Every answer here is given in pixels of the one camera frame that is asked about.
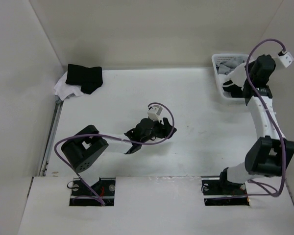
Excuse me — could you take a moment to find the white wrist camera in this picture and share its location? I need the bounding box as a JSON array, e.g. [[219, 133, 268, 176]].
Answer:
[[147, 105, 163, 122], [274, 51, 294, 70]]

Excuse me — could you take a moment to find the left metal table rail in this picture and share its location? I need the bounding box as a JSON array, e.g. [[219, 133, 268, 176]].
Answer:
[[37, 102, 63, 177]]

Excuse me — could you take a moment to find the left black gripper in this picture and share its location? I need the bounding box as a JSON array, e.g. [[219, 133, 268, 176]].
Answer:
[[140, 116, 175, 144]]

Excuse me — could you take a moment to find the white plastic laundry basket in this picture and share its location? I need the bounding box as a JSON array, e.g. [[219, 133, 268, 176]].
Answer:
[[211, 53, 248, 104]]

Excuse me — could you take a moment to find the grey tank top in basket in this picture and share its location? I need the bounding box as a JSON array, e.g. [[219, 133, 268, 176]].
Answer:
[[217, 60, 245, 75]]

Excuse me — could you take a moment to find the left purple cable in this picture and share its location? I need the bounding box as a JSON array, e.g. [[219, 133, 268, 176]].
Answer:
[[54, 102, 175, 206]]

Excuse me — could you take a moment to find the white tank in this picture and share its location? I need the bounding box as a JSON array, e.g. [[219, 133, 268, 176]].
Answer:
[[217, 63, 246, 89], [54, 72, 84, 103]]

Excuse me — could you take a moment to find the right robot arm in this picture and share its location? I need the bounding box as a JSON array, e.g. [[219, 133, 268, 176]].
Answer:
[[217, 51, 294, 195]]

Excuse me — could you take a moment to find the folded black tank top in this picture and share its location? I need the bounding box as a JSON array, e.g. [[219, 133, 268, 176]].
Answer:
[[66, 64, 103, 94]]

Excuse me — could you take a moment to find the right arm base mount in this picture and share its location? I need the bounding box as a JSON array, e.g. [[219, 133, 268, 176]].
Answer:
[[201, 178, 249, 206]]

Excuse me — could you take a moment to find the folded white tank top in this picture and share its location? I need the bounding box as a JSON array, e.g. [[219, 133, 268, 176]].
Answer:
[[54, 72, 84, 103]]

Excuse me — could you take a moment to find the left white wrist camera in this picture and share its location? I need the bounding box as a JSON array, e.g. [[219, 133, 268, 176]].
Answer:
[[147, 105, 163, 122]]

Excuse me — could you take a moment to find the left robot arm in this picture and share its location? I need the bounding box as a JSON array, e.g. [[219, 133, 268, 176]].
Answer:
[[61, 117, 177, 195]]

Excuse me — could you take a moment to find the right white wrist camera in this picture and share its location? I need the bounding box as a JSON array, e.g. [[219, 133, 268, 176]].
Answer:
[[274, 51, 294, 70]]

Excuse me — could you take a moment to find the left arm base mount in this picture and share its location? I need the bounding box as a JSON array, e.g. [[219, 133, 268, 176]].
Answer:
[[67, 178, 116, 207]]

